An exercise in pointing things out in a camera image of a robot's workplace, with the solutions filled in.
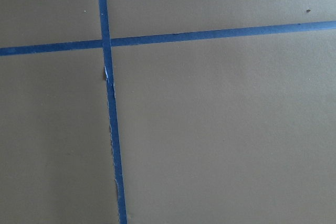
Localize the blue tape strip vertical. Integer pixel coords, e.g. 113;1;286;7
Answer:
99;0;128;223

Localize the blue tape strip horizontal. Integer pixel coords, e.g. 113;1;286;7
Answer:
1;20;335;57

